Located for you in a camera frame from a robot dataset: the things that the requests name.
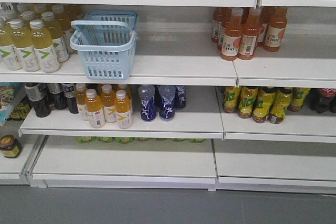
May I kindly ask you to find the light blue plastic basket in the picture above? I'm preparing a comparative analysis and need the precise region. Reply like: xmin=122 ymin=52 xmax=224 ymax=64
xmin=70 ymin=10 xmax=138 ymax=80

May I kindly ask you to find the blue sports drink bottle middle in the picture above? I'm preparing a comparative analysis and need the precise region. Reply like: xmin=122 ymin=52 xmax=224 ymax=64
xmin=159 ymin=85 xmax=175 ymax=121

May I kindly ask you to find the blue sports drink bottle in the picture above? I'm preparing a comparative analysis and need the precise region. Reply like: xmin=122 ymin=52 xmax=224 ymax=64
xmin=138 ymin=84 xmax=156 ymax=121
xmin=159 ymin=85 xmax=175 ymax=121
xmin=174 ymin=85 xmax=187 ymax=110

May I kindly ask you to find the blue sports drink bottle rear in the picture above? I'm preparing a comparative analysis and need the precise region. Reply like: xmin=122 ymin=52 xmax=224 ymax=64
xmin=174 ymin=85 xmax=187 ymax=110

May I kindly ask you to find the blue sports drink bottle left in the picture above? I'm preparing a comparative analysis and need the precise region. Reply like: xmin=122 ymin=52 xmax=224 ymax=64
xmin=138 ymin=84 xmax=156 ymax=121

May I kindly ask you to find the yellow vitamin drink bottle right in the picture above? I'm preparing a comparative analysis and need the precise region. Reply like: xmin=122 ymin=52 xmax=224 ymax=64
xmin=115 ymin=90 xmax=132 ymax=129

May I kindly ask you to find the yellow vitamin drink bottle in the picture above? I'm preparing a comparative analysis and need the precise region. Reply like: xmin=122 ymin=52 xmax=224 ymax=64
xmin=85 ymin=89 xmax=106 ymax=129
xmin=115 ymin=90 xmax=132 ymax=129

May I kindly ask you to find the white metal shelf unit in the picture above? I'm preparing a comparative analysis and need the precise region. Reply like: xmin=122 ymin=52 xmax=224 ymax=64
xmin=1 ymin=0 xmax=335 ymax=194

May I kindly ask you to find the yellow vitamin drink bottle front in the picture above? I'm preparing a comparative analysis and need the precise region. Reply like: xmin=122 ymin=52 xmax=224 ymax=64
xmin=85 ymin=89 xmax=106 ymax=129

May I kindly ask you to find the orange juice bottle front left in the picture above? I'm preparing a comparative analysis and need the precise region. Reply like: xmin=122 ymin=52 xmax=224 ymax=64
xmin=221 ymin=7 xmax=244 ymax=61

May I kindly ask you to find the orange juice bottle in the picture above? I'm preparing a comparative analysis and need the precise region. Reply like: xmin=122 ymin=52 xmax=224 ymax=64
xmin=238 ymin=7 xmax=261 ymax=60
xmin=263 ymin=6 xmax=288 ymax=52
xmin=221 ymin=7 xmax=244 ymax=61

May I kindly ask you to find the orange juice bottle front right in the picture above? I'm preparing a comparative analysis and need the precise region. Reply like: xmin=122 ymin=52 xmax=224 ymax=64
xmin=238 ymin=7 xmax=261 ymax=60

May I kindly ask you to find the pale yellow drink bottle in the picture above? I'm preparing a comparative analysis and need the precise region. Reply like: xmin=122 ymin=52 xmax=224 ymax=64
xmin=9 ymin=18 xmax=40 ymax=72
xmin=29 ymin=19 xmax=60 ymax=73

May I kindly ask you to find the dark tea bottle black cap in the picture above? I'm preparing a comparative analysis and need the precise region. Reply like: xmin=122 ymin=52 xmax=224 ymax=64
xmin=24 ymin=82 xmax=51 ymax=118

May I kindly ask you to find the orange juice bottle far right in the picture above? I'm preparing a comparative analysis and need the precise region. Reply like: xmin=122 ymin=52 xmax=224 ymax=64
xmin=263 ymin=6 xmax=288 ymax=52

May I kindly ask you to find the dark cola bottle red label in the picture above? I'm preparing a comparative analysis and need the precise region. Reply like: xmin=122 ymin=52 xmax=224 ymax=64
xmin=310 ymin=88 xmax=335 ymax=114

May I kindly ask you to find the brown glass jar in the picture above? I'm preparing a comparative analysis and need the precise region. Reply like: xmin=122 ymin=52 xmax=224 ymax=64
xmin=1 ymin=135 xmax=22 ymax=158

